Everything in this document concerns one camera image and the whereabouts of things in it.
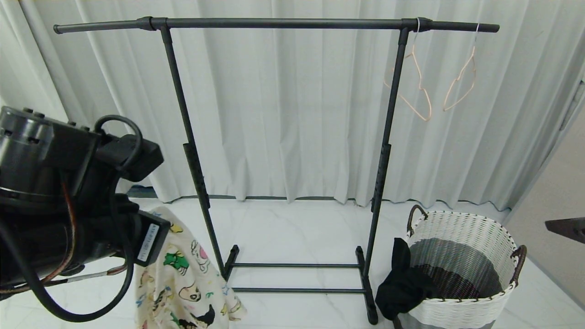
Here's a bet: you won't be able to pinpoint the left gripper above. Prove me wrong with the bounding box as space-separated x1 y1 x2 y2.
91 194 172 270

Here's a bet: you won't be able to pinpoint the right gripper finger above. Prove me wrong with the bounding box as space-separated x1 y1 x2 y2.
545 217 585 244

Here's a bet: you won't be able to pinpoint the cream printed garment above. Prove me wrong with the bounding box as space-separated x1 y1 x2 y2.
135 206 247 329

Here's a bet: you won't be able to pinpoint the pink clothes hanger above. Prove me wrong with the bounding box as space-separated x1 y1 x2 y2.
383 30 432 122
442 23 480 112

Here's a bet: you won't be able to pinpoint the white laundry basket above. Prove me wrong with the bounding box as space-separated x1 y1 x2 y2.
394 204 527 329

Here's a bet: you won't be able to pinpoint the black clothes rack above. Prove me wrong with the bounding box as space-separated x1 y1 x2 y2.
53 17 500 326

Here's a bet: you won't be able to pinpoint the black garment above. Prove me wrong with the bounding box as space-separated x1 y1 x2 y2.
375 238 437 321

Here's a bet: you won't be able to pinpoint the white curtain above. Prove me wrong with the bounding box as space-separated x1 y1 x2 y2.
0 0 585 211

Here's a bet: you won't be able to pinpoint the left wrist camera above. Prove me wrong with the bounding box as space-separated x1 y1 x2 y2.
94 133 165 183

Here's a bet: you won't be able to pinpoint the black cable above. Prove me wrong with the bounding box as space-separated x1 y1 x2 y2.
0 115 143 323

